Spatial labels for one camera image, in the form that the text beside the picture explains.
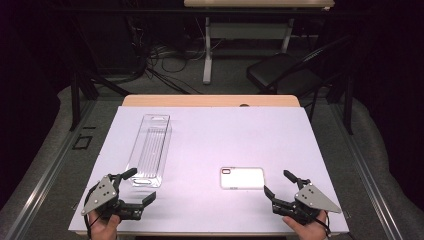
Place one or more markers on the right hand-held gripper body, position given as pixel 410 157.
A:
pixel 313 200

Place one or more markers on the wooden table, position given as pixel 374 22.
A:
pixel 206 100

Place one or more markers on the desk with white legs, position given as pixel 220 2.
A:
pixel 207 60

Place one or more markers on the aluminium floor rail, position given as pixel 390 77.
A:
pixel 363 170
pixel 50 170

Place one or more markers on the white table cover sheet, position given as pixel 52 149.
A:
pixel 206 143

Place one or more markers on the person's left hand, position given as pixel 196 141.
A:
pixel 105 228

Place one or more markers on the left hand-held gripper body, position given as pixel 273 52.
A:
pixel 100 196

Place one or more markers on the person's right hand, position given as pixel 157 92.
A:
pixel 310 231

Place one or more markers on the black folding chair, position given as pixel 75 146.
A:
pixel 280 73

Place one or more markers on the black metal stand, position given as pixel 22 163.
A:
pixel 75 100

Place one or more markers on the clear plastic bin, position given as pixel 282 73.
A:
pixel 151 150

